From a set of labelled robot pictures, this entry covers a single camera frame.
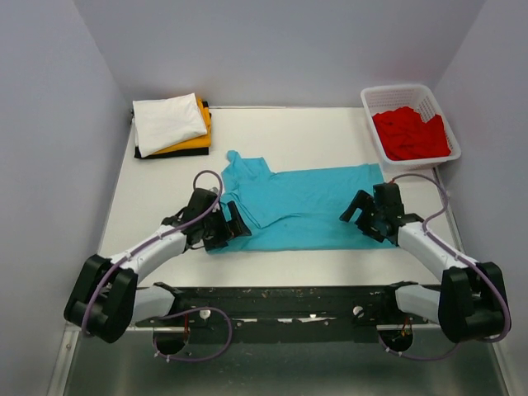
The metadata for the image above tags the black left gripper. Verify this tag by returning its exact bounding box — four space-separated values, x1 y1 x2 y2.
201 203 249 252

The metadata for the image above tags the turquoise t shirt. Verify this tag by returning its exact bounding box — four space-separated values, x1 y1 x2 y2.
216 150 392 254

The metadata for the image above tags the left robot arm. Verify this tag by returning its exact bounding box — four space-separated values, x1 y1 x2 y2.
64 188 252 343

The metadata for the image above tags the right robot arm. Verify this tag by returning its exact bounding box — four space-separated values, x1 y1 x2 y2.
340 182 512 343

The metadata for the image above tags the red t shirt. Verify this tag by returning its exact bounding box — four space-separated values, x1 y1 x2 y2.
373 106 451 161

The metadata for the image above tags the folded black t shirt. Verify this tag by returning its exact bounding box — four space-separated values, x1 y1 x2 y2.
133 101 212 162

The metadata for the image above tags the white plastic laundry basket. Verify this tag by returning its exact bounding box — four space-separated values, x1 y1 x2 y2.
361 84 461 172

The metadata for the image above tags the folded yellow t shirt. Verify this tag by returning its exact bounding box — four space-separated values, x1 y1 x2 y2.
151 97 214 156

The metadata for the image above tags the folded white t shirt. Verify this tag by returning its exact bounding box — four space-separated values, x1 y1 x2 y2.
132 93 212 159

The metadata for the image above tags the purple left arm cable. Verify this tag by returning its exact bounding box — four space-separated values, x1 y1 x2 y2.
80 170 234 364

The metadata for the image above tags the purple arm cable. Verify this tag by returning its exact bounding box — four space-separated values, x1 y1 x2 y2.
377 172 512 362
80 170 234 364

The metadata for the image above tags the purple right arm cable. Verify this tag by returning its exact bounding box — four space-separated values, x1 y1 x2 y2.
377 172 512 362

